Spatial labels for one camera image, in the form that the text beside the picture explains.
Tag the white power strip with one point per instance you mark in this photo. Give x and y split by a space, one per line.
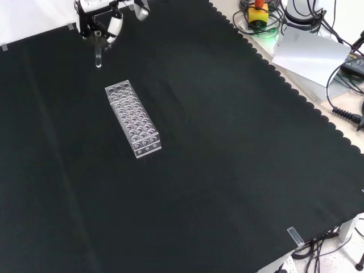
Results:
285 264

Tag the clear glass test tube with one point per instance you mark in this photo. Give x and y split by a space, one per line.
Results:
98 54

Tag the black power adapter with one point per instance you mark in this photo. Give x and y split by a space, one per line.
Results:
354 64

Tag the black bench cloth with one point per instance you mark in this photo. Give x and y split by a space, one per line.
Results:
182 170

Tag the pale board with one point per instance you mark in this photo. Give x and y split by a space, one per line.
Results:
310 54

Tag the yellow stop button box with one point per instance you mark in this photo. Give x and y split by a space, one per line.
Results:
258 14

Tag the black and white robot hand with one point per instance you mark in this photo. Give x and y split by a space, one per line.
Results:
85 21

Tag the black tripod leg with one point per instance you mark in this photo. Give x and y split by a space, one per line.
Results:
359 42

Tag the clear acrylic test tube rack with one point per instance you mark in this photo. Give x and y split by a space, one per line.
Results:
132 119

